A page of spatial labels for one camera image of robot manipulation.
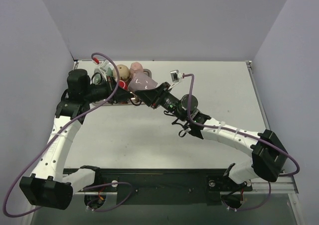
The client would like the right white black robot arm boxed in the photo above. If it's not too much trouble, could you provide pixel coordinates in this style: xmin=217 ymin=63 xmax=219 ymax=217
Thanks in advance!
xmin=131 ymin=83 xmax=288 ymax=190

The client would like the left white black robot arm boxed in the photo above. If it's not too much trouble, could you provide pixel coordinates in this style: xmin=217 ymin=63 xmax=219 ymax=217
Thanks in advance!
xmin=19 ymin=69 xmax=132 ymax=210

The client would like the brown patterned mug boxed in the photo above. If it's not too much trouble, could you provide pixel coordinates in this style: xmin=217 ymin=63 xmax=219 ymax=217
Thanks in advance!
xmin=130 ymin=97 xmax=142 ymax=106

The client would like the red mug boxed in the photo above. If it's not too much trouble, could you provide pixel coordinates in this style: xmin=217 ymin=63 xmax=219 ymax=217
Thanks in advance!
xmin=118 ymin=80 xmax=128 ymax=91

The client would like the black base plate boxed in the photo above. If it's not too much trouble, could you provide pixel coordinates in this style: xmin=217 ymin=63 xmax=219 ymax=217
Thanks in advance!
xmin=86 ymin=169 xmax=252 ymax=205

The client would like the beige mug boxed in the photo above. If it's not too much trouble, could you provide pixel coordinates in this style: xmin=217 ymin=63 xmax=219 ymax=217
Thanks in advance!
xmin=113 ymin=64 xmax=130 ymax=81

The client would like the aluminium rail frame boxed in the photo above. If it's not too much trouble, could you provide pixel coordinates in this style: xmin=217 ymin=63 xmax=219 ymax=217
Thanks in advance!
xmin=30 ymin=173 xmax=299 ymax=195

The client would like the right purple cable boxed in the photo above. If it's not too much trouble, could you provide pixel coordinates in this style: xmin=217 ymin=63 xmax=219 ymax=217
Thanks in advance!
xmin=181 ymin=73 xmax=300 ymax=212

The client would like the pink mug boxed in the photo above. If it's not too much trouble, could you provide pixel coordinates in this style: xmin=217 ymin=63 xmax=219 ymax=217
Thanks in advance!
xmin=130 ymin=62 xmax=144 ymax=75

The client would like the lilac mug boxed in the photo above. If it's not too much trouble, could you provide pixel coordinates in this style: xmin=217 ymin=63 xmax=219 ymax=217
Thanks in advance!
xmin=128 ymin=73 xmax=158 ymax=93

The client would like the steel tray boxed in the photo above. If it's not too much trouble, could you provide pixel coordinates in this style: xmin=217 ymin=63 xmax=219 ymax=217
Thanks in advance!
xmin=92 ymin=68 xmax=153 ymax=106

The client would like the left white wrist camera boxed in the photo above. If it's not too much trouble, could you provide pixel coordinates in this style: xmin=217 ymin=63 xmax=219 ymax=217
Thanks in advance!
xmin=94 ymin=61 xmax=113 ymax=78

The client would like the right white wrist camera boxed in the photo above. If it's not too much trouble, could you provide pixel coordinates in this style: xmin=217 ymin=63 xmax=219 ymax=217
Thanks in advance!
xmin=169 ymin=70 xmax=183 ymax=90

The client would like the green mug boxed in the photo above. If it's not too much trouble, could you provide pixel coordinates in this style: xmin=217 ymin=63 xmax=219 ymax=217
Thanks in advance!
xmin=91 ymin=65 xmax=113 ymax=85

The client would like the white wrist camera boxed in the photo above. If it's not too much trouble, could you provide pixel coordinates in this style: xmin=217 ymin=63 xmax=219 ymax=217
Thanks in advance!
xmin=169 ymin=70 xmax=183 ymax=90
xmin=94 ymin=61 xmax=113 ymax=78

